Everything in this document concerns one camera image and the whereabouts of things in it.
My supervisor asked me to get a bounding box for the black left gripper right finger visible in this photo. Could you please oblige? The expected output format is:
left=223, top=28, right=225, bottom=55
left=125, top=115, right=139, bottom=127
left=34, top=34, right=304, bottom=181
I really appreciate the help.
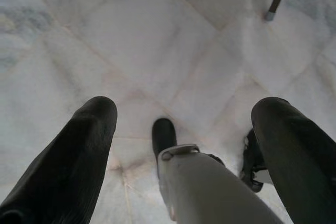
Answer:
left=251, top=97, right=336, bottom=224

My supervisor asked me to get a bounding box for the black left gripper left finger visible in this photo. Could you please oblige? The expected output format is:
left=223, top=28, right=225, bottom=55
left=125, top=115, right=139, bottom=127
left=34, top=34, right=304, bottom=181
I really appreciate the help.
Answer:
left=0, top=96, right=118, bottom=224

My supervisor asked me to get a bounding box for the black robot left foot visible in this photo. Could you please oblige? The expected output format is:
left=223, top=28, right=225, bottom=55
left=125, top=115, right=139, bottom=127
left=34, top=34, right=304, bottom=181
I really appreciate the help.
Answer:
left=152, top=118, right=177, bottom=180

